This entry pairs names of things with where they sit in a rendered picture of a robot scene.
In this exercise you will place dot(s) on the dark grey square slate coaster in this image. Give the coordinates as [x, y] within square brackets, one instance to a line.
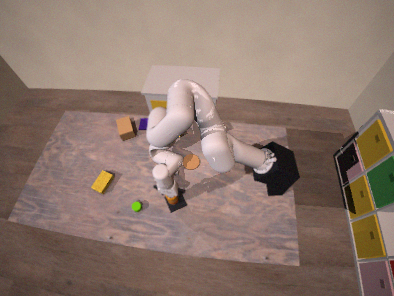
[181, 203]

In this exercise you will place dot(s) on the green short cylinder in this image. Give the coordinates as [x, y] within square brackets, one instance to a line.
[136, 206]

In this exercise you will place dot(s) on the tan rectangular block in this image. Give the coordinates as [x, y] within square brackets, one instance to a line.
[124, 128]

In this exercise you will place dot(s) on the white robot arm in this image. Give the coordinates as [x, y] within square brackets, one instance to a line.
[217, 145]

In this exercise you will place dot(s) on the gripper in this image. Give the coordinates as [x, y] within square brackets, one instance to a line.
[173, 191]

